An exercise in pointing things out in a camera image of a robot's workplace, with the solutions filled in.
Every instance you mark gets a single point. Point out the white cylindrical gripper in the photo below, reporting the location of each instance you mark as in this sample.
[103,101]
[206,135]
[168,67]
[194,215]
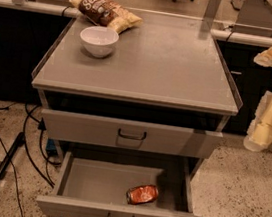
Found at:
[259,134]

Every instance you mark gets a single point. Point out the red coke can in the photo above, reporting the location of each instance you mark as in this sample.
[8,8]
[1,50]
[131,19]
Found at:
[142,194]

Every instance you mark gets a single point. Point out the grey drawer cabinet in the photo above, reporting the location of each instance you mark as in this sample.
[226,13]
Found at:
[168,71]

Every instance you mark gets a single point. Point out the closed grey upper drawer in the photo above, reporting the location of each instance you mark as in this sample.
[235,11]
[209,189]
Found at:
[153,137]

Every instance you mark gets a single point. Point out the open grey lower drawer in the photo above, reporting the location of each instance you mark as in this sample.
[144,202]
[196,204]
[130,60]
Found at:
[92,184]

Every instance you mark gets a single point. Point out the white ceramic bowl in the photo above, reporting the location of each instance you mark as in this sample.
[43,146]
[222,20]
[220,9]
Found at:
[99,41]

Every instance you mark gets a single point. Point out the brown yellow chip bag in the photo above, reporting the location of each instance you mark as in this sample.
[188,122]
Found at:
[107,13]

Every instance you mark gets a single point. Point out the blue box under cabinet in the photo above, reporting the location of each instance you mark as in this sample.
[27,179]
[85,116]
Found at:
[50,146]

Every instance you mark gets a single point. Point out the black upper drawer handle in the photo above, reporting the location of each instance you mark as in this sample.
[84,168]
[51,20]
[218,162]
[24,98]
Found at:
[135,137]

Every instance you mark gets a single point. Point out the white horizontal rail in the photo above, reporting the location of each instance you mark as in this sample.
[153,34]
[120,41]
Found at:
[72,13]

